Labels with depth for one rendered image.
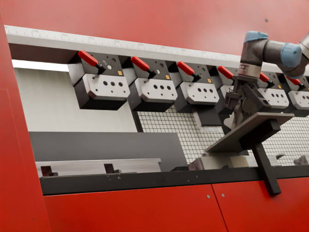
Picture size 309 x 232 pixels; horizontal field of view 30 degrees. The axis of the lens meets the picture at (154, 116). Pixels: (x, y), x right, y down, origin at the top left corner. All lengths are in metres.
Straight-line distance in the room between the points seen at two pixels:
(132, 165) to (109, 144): 0.72
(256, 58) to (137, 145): 0.79
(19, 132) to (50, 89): 7.31
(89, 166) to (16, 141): 0.39
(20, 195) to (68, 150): 1.08
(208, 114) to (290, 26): 0.86
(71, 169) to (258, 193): 0.59
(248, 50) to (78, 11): 0.58
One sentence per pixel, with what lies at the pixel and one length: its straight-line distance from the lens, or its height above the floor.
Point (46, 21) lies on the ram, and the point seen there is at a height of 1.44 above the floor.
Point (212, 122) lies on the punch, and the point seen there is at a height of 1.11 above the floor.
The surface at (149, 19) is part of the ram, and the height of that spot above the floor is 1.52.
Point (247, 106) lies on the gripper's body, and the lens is 1.95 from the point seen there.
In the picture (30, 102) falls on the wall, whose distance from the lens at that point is 8.16.
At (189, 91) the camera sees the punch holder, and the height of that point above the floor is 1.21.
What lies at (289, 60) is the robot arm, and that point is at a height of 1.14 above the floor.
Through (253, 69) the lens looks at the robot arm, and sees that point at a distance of 1.94.
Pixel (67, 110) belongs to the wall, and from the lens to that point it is 8.65.
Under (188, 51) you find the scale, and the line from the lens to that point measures 2.14.
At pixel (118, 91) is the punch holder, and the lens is 1.80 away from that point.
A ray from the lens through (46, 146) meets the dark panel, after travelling 2.26.
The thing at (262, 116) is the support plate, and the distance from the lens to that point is 1.81.
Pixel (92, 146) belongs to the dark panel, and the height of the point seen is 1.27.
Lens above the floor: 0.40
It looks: 23 degrees up
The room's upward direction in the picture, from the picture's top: 18 degrees counter-clockwise
